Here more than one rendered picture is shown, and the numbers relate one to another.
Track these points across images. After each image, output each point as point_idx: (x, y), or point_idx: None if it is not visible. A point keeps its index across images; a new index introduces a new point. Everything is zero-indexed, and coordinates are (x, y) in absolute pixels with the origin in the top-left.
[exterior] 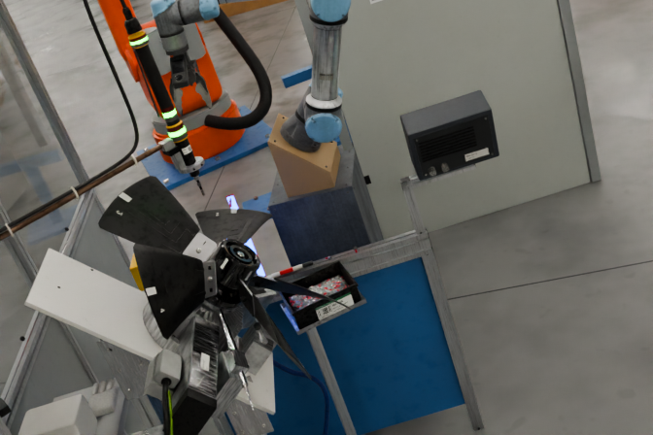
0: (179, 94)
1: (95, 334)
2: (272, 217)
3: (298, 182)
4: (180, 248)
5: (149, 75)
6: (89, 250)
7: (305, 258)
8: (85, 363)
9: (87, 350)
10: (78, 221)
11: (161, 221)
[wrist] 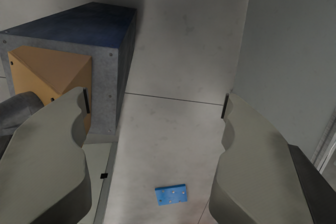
0: (247, 172)
1: None
2: (120, 44)
3: (62, 58)
4: None
5: None
6: (311, 118)
7: (109, 28)
8: None
9: (322, 2)
10: (331, 141)
11: None
